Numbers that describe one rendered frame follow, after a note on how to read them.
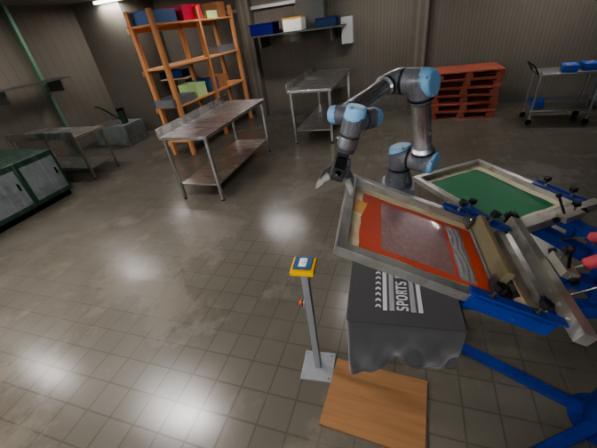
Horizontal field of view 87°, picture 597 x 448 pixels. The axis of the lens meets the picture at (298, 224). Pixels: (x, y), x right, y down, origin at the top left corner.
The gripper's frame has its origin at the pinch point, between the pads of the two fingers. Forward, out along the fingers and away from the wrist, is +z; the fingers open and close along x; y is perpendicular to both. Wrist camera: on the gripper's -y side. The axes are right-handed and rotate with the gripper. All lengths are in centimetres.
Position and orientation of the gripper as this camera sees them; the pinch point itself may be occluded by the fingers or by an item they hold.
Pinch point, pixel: (333, 195)
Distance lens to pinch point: 128.7
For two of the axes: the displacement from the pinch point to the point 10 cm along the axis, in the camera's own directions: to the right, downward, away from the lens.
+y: 2.0, -5.6, 8.0
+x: -9.7, -2.5, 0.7
